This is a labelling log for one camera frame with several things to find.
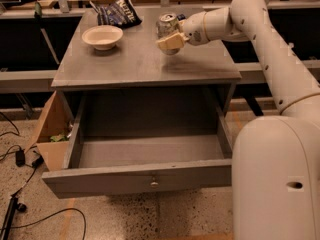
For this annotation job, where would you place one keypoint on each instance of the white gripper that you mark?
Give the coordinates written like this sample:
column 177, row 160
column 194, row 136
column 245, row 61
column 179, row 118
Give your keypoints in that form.
column 194, row 28

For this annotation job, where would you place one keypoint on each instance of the silver 7up can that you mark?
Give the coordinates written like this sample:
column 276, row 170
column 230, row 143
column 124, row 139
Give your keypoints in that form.
column 167, row 23

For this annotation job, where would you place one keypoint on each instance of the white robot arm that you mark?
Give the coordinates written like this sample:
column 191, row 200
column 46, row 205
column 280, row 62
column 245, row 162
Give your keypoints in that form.
column 276, row 159

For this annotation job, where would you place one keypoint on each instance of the blue pepsi can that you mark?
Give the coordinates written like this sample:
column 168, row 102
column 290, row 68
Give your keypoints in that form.
column 181, row 17

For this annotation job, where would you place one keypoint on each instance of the grey open drawer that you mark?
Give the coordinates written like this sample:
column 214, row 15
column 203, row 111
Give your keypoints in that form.
column 108, row 159

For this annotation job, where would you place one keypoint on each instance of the brass drawer knob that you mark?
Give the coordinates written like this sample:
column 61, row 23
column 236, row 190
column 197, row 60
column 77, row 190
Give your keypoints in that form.
column 154, row 183

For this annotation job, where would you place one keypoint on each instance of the blue chip bag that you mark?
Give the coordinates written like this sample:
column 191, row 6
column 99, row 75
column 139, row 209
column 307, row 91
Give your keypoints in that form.
column 120, row 13

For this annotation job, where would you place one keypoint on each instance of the grey cabinet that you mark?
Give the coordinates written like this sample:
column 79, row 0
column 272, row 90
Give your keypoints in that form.
column 135, row 83

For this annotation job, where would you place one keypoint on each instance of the white bowl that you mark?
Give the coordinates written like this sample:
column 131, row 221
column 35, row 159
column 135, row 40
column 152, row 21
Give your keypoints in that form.
column 103, row 37

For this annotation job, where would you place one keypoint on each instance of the green item in box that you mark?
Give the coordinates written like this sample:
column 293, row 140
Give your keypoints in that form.
column 58, row 138

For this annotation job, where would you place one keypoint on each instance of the cardboard box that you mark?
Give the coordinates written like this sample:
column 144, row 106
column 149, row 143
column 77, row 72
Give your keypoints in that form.
column 56, row 118

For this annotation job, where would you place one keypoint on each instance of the black power adapter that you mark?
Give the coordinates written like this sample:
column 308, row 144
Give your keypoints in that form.
column 20, row 158

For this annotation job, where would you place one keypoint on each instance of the black tool on floor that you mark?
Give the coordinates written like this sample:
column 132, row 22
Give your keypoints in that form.
column 14, row 205

